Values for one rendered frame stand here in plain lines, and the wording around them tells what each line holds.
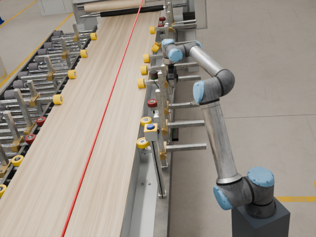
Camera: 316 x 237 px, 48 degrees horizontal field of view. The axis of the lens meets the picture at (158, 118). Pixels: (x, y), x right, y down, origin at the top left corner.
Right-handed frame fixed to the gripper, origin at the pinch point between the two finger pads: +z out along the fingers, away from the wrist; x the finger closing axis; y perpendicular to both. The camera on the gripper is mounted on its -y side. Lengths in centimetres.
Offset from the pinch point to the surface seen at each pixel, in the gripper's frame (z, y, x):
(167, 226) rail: 30, -105, 4
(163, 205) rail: 30, -90, 7
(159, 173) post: 11, -83, 8
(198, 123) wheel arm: 15.9, -27.8, -16.6
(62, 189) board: 10, -92, 64
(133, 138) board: 10, -46, 27
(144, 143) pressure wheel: 10, -54, 19
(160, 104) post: -5.3, -32.0, 7.7
